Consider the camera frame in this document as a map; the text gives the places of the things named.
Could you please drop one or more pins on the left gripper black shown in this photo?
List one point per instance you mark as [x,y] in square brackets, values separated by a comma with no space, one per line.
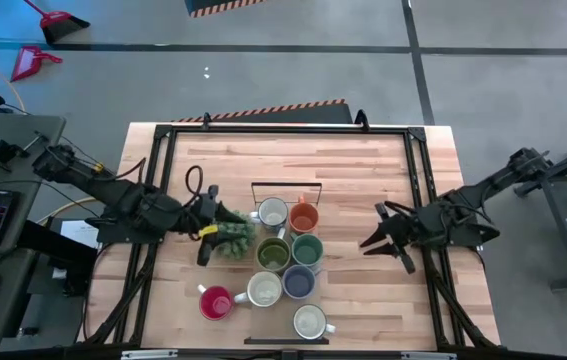
[205,215]

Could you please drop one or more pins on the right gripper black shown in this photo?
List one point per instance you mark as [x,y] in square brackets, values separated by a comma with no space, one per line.
[405,230]

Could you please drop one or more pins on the white mug blue pattern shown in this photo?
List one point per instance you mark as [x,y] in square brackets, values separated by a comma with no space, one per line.
[310,321]
[273,212]

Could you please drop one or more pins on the olive green mug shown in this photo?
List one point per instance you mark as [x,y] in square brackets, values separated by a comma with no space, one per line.
[273,255]

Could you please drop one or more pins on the orange mug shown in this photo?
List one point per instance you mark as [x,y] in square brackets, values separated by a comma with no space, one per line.
[304,222]

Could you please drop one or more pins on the light green mug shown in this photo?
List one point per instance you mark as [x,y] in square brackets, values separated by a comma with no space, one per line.
[308,252]

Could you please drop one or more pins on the yellow mug white inside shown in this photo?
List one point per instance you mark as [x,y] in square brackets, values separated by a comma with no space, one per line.
[264,290]

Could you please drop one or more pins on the red ribbed mug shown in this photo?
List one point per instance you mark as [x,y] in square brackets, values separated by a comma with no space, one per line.
[215,305]

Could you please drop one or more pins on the lavender mug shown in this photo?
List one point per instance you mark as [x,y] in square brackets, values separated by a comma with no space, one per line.
[299,282]

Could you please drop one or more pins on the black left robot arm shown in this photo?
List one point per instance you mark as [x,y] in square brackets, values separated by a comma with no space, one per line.
[128,200]

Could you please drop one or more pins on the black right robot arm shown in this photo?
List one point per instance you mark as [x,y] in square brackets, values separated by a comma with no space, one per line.
[483,190]

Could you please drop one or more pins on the green artificial plant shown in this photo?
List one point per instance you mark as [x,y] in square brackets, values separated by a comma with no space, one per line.
[238,240]

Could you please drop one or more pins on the yellow tape tag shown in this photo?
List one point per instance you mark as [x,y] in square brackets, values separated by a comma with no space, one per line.
[208,231]

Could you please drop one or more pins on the white paper sheet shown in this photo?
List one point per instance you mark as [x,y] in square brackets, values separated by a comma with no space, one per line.
[75,232]

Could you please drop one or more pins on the red dustpan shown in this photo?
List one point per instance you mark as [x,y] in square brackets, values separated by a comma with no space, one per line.
[30,60]

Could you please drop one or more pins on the red broom black bristles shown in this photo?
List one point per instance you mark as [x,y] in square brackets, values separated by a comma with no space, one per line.
[58,21]

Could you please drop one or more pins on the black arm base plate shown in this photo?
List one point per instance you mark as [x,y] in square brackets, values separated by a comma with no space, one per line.
[463,240]
[128,239]

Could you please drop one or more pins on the black aluminium table frame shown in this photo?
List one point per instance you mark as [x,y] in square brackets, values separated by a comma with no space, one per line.
[233,129]

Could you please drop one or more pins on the black frame clamp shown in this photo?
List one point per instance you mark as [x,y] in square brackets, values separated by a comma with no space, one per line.
[362,120]
[206,120]

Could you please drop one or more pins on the silver metal bracket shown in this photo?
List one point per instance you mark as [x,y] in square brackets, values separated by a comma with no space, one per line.
[148,355]
[428,356]

